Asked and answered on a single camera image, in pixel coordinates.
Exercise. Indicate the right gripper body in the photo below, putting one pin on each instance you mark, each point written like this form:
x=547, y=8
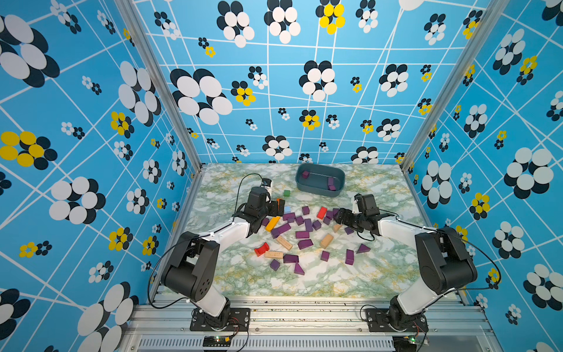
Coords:
x=358, y=220

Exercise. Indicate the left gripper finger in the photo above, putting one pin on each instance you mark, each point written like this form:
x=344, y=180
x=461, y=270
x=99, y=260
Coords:
x=277, y=212
x=278, y=204

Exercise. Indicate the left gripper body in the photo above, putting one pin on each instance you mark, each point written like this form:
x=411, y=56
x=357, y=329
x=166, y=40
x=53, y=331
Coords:
x=262, y=213

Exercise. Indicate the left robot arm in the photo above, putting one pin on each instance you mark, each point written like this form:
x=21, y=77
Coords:
x=191, y=267

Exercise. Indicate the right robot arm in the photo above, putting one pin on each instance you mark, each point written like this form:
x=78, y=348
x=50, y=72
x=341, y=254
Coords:
x=444, y=262

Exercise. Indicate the teal storage bin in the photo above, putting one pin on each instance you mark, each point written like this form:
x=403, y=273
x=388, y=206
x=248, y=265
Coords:
x=316, y=183

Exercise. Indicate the yellow brick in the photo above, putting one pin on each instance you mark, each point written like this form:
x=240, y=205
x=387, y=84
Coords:
x=272, y=223

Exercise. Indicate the red brick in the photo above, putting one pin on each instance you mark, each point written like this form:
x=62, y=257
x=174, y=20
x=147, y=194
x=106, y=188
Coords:
x=322, y=213

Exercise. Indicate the purple triangle block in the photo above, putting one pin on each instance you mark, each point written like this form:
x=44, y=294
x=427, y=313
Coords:
x=363, y=249
x=298, y=269

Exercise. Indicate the natural wood brick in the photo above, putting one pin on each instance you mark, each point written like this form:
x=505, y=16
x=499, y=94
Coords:
x=274, y=255
x=326, y=241
x=285, y=243

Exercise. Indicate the red arch block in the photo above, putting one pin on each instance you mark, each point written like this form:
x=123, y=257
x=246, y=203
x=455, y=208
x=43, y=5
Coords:
x=262, y=249

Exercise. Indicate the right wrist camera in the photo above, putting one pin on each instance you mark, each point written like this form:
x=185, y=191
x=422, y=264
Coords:
x=366, y=205

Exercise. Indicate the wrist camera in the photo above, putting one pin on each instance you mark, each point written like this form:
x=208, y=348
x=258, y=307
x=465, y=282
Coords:
x=366, y=205
x=266, y=183

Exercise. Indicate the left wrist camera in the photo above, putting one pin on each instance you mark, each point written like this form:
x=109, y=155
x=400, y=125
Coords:
x=266, y=183

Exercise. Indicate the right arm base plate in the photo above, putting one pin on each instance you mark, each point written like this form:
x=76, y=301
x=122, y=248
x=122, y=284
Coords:
x=385, y=321

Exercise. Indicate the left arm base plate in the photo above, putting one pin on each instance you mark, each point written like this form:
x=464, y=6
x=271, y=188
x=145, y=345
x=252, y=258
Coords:
x=236, y=319

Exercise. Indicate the aluminium rail frame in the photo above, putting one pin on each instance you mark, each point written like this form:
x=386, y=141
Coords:
x=308, y=324

